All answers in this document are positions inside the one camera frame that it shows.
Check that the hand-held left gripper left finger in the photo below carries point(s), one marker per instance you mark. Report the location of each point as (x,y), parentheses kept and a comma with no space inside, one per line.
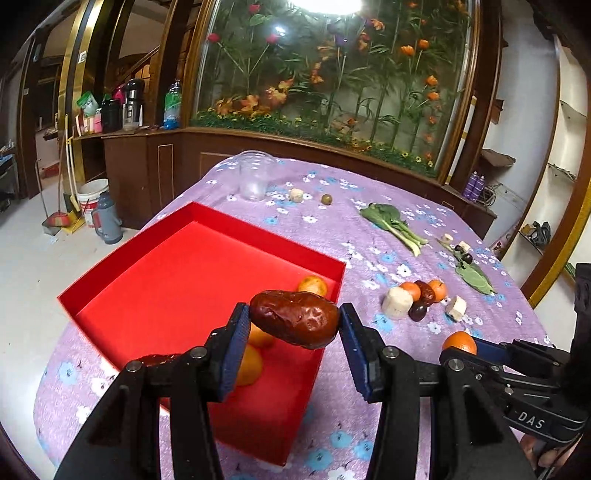
(235,355)

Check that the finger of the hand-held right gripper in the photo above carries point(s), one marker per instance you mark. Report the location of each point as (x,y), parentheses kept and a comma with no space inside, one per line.
(494,350)
(526,385)

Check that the bok choy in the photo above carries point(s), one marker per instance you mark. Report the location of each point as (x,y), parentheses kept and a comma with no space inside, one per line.
(392,221)

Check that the person's right hand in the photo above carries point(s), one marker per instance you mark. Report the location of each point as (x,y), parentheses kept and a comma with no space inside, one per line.
(547,459)

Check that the red cardboard box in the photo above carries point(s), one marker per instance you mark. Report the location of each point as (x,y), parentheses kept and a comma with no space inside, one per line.
(184,277)

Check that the grey thermos jug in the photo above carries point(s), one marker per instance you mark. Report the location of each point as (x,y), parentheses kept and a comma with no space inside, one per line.
(107,217)

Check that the brown wooden cabinet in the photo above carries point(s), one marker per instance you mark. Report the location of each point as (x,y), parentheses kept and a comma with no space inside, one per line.
(152,170)

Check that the white sugarcane cube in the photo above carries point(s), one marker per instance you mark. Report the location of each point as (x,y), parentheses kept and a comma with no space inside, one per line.
(457,307)

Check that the orange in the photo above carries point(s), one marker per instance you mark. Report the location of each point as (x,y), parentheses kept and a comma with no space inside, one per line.
(459,342)
(410,290)
(259,336)
(438,289)
(313,285)
(250,367)

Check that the green leaf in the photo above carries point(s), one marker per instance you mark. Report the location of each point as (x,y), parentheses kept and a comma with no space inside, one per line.
(473,277)

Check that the small white sugarcane chunk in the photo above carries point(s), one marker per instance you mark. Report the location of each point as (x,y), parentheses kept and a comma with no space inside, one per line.
(447,238)
(296,194)
(463,246)

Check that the dark purple date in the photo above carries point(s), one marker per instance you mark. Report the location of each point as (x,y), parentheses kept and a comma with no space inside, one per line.
(419,311)

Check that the glass artificial flower display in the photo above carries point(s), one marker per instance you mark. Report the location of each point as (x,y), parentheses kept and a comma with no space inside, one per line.
(323,69)

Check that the broom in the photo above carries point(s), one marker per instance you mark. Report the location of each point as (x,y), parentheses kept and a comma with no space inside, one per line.
(69,161)

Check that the small green fruit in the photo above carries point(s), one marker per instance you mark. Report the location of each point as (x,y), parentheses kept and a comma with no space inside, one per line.
(326,199)

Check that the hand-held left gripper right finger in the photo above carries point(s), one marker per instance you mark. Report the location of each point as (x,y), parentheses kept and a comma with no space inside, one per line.
(354,357)

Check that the wrinkled red date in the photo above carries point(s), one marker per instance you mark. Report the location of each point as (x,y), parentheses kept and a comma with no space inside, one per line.
(425,293)

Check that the green plastic bottle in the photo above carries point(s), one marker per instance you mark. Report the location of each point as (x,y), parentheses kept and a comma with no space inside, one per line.
(172,104)

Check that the large white sugarcane chunk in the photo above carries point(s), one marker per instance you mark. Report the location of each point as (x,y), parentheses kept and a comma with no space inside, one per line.
(397,302)

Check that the black jar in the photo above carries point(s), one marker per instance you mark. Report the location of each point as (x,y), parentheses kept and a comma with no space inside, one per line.
(111,115)

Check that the black steel thermos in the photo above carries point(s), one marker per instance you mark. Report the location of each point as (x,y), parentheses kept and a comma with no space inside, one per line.
(134,104)

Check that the pink bottle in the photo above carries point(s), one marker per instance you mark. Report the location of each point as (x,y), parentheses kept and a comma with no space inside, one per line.
(119,92)

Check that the large red date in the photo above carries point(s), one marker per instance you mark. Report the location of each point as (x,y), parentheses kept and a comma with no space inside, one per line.
(295,321)

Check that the white plastic bucket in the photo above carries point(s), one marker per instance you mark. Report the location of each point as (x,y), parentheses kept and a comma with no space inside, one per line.
(92,198)

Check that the clear plastic cup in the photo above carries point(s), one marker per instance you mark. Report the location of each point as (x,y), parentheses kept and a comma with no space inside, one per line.
(253,175)

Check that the purple floral tablecloth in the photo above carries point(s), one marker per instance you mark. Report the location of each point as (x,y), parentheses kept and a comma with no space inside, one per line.
(323,230)

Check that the purple bottle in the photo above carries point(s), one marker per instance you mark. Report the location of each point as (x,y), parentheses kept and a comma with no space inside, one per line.
(480,186)
(471,184)

